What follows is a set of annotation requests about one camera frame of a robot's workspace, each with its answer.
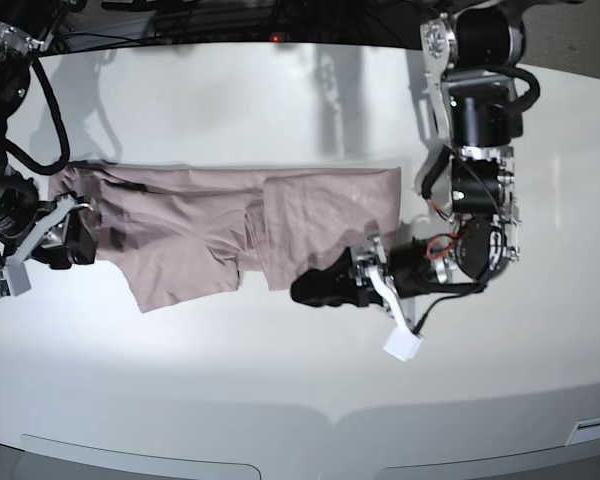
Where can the white label plate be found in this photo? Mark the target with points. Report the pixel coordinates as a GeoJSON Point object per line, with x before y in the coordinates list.
{"type": "Point", "coordinates": [584, 431]}

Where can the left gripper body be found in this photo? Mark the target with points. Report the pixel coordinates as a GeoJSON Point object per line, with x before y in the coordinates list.
{"type": "Point", "coordinates": [404, 269]}

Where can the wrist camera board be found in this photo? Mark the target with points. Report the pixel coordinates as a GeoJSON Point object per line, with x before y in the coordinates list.
{"type": "Point", "coordinates": [402, 345]}
{"type": "Point", "coordinates": [14, 280]}

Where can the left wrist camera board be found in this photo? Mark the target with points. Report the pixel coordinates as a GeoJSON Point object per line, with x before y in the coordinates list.
{"type": "Point", "coordinates": [402, 345]}

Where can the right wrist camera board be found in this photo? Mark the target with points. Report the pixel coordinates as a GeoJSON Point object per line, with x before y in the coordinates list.
{"type": "Point", "coordinates": [14, 280]}

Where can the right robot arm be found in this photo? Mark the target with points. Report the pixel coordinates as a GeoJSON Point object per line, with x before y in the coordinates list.
{"type": "Point", "coordinates": [28, 29]}

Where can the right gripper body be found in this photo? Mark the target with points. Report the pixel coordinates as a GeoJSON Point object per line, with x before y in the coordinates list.
{"type": "Point", "coordinates": [40, 230]}

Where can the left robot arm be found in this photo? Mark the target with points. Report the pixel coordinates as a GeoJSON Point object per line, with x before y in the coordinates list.
{"type": "Point", "coordinates": [478, 94]}

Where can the black power strip red light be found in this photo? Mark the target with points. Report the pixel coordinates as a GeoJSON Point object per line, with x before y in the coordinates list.
{"type": "Point", "coordinates": [183, 36]}

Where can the pink T-shirt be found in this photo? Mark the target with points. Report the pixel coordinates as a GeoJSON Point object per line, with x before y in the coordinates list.
{"type": "Point", "coordinates": [182, 234]}

